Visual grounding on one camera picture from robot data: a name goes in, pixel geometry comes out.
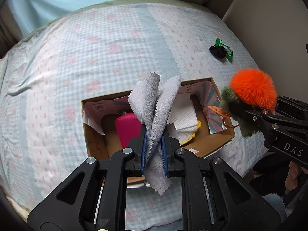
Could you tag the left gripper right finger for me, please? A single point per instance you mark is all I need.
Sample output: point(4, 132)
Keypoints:
point(214, 195)

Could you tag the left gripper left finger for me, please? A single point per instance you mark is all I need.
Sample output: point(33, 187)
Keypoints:
point(93, 196)

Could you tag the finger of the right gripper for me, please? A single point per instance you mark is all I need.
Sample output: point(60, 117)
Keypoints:
point(289, 111)
point(257, 121)

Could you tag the orange fur pompom charm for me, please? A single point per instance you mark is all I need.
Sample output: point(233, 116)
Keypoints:
point(248, 89)

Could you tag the magenta leather pouch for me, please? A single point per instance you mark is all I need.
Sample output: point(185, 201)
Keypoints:
point(127, 127)

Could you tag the white paper towel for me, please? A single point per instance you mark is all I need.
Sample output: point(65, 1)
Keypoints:
point(183, 115)

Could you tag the grey microfiber cloth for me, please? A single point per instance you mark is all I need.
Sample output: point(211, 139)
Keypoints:
point(152, 102)

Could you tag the person right hand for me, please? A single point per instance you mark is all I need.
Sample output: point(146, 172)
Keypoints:
point(291, 181)

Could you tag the yellow rimmed white mesh pad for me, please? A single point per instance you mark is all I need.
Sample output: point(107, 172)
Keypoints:
point(186, 136)

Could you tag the green packaged black item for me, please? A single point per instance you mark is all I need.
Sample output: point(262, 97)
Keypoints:
point(221, 51)

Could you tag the cardboard box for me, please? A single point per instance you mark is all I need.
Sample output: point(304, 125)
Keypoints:
point(99, 115)

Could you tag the checkered floral bed cover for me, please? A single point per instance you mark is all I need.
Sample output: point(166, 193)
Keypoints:
point(99, 50)

